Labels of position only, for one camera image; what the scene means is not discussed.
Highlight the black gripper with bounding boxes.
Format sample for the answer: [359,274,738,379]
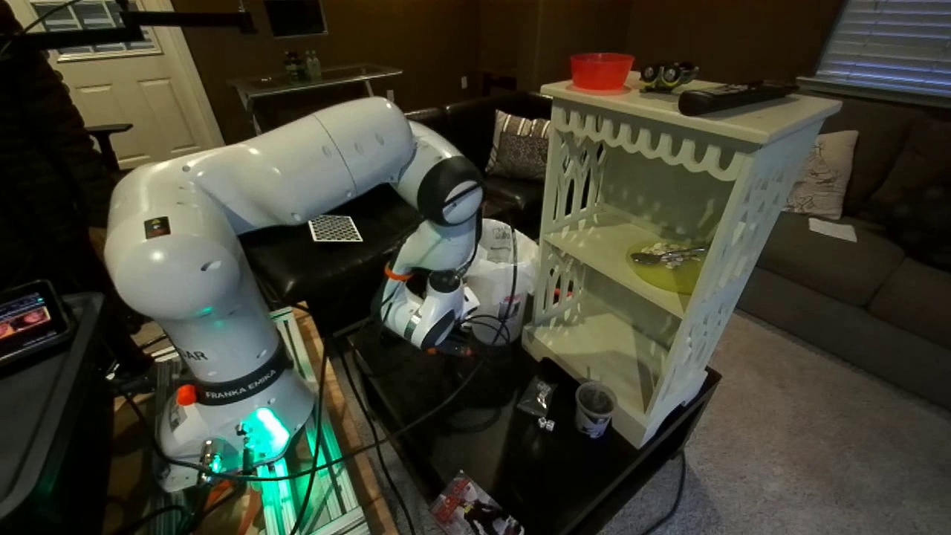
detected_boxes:
[424,311,495,363]

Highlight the long black remote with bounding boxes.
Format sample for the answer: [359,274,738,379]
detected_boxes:
[674,79,798,119]

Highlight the white ornate shelf unit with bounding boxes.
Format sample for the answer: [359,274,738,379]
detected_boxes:
[521,75,844,452]

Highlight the small black white gadget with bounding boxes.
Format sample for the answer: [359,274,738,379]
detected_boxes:
[513,375,561,434]

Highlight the black leather sofa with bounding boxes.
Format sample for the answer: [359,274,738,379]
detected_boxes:
[234,93,553,339]

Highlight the small printed cup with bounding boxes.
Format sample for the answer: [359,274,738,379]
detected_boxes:
[574,379,619,442]

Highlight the red black magazine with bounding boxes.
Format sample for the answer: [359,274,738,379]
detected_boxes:
[428,473,528,535]

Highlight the patterned flat card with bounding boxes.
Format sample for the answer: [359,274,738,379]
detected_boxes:
[302,210,366,247]

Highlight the wooden framed robot stand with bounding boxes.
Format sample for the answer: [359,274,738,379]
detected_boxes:
[263,307,399,535]

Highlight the patterned throw pillow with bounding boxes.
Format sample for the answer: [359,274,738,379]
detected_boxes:
[485,106,553,185]

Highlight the dark speckled clump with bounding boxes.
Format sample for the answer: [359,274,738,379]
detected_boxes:
[632,244,694,269]

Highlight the green plate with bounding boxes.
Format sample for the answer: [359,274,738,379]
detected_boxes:
[628,240,708,299]

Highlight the dark console table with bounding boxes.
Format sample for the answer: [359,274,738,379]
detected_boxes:
[234,63,406,131]

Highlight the red plastic bowl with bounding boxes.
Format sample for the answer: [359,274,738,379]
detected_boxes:
[568,49,635,94]

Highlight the dark glasses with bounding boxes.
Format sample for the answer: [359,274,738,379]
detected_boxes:
[635,60,700,99]

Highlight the white paper sheet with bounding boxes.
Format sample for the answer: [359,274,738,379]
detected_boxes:
[804,213,861,247]

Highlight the beige throw pillow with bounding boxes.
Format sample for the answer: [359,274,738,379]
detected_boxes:
[785,128,861,222]

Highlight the white panel door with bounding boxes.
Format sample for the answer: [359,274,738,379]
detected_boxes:
[2,0,228,171]

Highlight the grey fabric sofa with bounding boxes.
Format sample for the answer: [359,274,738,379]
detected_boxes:
[738,99,951,414]

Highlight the black tablet with lit screen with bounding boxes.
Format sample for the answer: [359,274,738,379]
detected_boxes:
[0,278,75,365]

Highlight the white window blinds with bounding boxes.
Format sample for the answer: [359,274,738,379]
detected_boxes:
[812,0,951,101]

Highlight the black floor cable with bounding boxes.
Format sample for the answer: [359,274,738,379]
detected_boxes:
[648,448,693,535]

